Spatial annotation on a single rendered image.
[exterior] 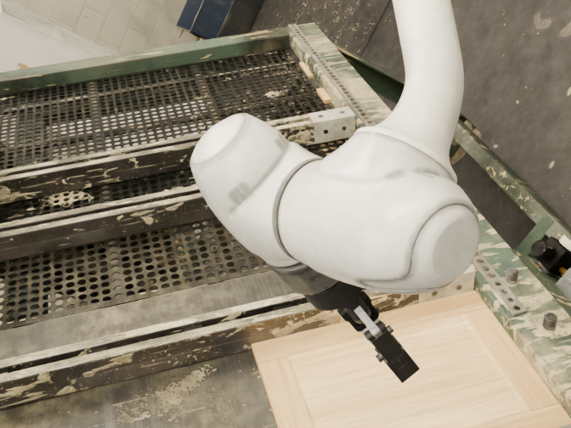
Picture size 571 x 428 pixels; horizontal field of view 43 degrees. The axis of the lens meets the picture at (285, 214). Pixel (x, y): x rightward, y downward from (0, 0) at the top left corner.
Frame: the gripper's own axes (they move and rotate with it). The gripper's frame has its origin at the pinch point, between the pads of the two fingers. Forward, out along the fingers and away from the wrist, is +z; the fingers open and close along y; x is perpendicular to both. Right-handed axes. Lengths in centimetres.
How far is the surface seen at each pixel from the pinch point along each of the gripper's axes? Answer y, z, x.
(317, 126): -113, 35, 24
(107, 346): -52, 6, -42
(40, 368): -51, 0, -53
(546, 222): -94, 106, 65
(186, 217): -93, 19, -18
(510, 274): -35, 43, 29
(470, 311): -35, 44, 18
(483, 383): -18.0, 41.5, 9.5
